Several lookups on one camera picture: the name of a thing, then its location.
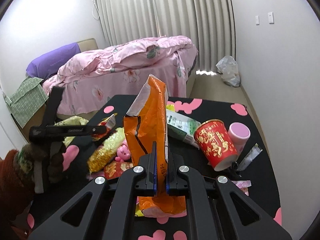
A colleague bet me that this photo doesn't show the beige curtain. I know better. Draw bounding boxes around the beige curtain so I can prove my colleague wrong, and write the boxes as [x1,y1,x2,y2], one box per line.
[96,0,236,71]

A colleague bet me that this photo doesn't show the green white snack bag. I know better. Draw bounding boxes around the green white snack bag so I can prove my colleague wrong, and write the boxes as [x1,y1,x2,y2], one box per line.
[166,109,201,148]

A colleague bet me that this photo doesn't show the purple pillow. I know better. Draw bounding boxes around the purple pillow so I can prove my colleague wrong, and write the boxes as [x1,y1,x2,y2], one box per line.
[26,43,80,80]

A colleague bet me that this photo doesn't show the red paper cup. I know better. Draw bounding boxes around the red paper cup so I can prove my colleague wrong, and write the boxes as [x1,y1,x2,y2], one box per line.
[194,119,239,172]

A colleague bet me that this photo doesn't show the red snack packet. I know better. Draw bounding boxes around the red snack packet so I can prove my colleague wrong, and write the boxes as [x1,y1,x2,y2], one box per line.
[104,161,133,180]

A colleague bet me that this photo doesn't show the pink small wrapper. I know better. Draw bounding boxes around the pink small wrapper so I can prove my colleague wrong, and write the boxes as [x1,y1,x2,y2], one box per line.
[233,180,252,196]

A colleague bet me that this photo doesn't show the silver torn wrapper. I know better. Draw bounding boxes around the silver torn wrapper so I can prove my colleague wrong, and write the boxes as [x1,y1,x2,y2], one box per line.
[236,144,263,171]

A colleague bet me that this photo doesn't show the beige headboard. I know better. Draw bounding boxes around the beige headboard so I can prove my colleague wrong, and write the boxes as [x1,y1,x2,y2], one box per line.
[77,38,98,52]

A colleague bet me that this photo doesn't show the left hand brown sleeve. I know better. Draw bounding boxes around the left hand brown sleeve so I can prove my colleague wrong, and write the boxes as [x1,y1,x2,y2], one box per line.
[0,143,67,240]

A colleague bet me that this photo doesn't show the wall socket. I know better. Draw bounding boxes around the wall socket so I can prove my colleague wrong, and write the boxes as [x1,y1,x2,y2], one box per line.
[267,12,274,24]

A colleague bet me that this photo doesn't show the black pink tablecloth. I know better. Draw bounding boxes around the black pink tablecloth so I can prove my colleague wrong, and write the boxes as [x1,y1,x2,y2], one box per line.
[26,94,283,240]

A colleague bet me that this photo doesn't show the green checkered cloth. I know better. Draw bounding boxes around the green checkered cloth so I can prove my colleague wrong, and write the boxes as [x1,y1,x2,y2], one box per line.
[3,77,48,128]

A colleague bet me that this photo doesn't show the wall switch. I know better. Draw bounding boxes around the wall switch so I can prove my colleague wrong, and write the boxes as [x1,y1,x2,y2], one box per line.
[255,15,260,25]

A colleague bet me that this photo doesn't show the cardboard box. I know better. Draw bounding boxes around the cardboard box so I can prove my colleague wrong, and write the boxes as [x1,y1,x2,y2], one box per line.
[12,103,47,142]

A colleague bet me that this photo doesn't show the white plastic bag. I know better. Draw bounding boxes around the white plastic bag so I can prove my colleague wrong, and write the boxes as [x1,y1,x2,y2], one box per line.
[216,55,241,87]

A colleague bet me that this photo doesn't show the pink floral bed quilt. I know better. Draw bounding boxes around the pink floral bed quilt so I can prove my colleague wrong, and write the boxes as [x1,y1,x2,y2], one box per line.
[42,36,198,115]

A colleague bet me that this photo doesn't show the yellow green chips bag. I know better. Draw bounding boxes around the yellow green chips bag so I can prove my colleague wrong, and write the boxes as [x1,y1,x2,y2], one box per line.
[87,127,125,173]

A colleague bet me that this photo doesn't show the pink bottle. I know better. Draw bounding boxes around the pink bottle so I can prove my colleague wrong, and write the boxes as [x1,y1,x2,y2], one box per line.
[228,122,251,154]

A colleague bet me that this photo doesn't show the orange snack bag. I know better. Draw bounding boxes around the orange snack bag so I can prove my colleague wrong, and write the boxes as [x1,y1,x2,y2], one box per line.
[124,74,186,218]

